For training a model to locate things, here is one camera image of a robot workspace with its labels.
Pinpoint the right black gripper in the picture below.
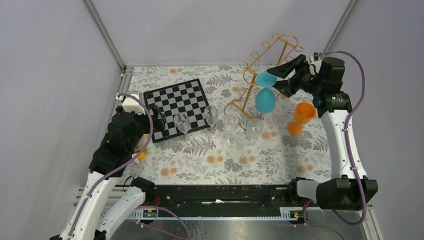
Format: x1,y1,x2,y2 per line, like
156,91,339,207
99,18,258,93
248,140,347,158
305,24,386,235
266,54,323,98

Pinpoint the clear champagne flute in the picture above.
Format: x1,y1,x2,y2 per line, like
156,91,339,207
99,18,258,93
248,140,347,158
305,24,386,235
174,113,194,148

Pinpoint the teal wine glass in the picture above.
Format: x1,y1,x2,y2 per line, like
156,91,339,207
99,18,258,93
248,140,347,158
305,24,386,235
255,71,277,114

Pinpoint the orange wine glass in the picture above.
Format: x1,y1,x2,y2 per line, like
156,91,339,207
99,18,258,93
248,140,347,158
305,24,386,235
286,102,316,136

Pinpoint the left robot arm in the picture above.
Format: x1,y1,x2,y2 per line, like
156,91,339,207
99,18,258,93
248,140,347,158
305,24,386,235
52,104,165,240

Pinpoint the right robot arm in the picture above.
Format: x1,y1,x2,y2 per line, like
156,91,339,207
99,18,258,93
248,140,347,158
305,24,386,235
267,54,378,211

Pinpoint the tall clear flute glass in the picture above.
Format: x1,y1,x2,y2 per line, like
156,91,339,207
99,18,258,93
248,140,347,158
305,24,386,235
204,105,219,141

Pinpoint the round clear wine glass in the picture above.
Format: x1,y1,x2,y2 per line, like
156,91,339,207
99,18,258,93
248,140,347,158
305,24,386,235
246,118,264,139

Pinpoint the short clear glass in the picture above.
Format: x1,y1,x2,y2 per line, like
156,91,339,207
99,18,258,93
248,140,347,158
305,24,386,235
222,114,238,144

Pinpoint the black white chessboard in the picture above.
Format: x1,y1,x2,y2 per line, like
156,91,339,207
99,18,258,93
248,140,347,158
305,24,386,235
143,78,209,143

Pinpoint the colourful toy block house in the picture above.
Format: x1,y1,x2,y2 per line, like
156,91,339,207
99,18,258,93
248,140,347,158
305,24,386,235
133,143,148,164

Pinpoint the floral table mat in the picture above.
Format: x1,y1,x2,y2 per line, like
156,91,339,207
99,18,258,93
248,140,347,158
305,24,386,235
119,65,331,185

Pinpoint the gold wire glass rack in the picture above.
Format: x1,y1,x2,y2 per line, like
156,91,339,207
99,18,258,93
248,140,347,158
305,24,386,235
223,32,304,119

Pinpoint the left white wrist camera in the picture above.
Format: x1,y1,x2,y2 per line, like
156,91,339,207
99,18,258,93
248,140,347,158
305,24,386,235
116,91,146,115

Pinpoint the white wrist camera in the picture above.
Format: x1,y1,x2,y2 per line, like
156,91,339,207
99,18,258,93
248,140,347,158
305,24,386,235
116,91,146,115
309,52,322,75

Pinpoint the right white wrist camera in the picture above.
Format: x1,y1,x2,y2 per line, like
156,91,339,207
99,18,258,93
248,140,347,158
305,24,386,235
309,52,322,75

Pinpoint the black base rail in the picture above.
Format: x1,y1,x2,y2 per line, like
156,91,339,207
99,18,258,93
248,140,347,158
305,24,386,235
136,184,306,220

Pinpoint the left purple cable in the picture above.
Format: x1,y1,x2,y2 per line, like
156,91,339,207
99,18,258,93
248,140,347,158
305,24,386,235
66,93,155,240

